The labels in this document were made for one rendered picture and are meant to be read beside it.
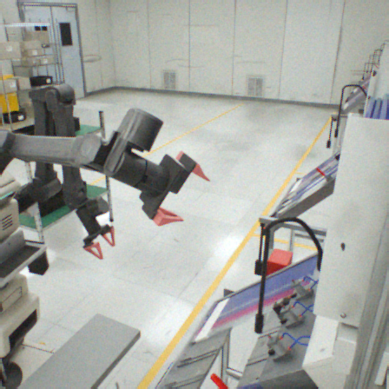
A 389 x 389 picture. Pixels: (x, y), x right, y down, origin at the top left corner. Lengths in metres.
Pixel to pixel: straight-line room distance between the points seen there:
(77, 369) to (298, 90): 8.65
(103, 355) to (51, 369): 0.20
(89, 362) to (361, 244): 1.30
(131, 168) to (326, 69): 8.92
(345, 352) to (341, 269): 0.14
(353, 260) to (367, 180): 0.12
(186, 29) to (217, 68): 1.26
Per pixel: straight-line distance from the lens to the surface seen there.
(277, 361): 0.92
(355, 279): 0.62
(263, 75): 9.79
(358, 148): 0.54
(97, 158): 0.69
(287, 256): 1.94
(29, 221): 3.35
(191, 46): 10.43
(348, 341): 0.66
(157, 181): 0.69
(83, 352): 1.73
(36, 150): 0.92
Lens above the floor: 1.82
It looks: 25 degrees down
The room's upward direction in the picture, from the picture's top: straight up
